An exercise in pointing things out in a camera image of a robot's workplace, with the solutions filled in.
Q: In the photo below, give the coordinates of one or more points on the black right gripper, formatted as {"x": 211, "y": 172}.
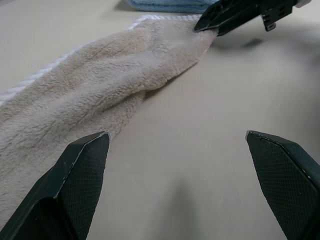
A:
{"x": 275, "y": 10}

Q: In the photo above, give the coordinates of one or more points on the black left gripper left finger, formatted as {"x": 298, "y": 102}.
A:
{"x": 62, "y": 190}

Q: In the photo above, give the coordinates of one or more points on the blue folded towel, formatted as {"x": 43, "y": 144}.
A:
{"x": 170, "y": 5}

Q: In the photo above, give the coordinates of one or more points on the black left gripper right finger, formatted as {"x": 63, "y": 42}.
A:
{"x": 287, "y": 180}

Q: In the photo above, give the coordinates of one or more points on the beige fluffy towel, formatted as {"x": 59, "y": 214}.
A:
{"x": 82, "y": 90}

